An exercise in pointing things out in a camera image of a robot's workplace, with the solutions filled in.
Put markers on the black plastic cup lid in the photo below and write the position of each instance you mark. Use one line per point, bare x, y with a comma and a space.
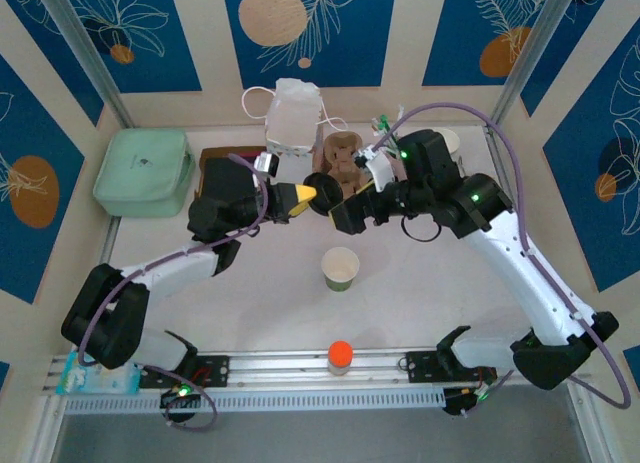
327, 185

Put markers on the animal print paper gift bag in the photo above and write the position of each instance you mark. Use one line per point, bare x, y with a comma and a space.
292, 118

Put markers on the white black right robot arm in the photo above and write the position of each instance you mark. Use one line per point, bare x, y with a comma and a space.
525, 283

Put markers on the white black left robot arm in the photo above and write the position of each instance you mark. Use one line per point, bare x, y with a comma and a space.
170, 273

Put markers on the blue wet wipes pack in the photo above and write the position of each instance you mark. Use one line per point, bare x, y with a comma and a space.
75, 378

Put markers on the stacked brown pulp cup carriers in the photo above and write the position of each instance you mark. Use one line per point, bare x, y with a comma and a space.
350, 188

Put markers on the brown cardboard box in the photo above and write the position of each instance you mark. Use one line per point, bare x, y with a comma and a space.
220, 151

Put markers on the mint green zip pouch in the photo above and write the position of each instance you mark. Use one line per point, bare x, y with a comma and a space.
142, 173

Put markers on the orange capped jar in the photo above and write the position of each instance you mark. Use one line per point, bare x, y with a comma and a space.
340, 355

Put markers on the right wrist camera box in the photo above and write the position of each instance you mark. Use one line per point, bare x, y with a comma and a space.
380, 170

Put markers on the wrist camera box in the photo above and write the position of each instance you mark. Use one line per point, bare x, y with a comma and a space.
266, 164
380, 170

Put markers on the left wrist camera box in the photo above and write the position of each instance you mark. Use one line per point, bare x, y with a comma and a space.
266, 164

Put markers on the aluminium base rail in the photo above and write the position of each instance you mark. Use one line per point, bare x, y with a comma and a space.
280, 365

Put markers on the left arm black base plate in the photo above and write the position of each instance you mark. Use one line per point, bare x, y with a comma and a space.
210, 370

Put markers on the aluminium frame post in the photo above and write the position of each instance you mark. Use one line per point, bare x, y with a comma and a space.
535, 48
85, 48

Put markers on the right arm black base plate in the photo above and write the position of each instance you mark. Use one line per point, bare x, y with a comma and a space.
425, 368

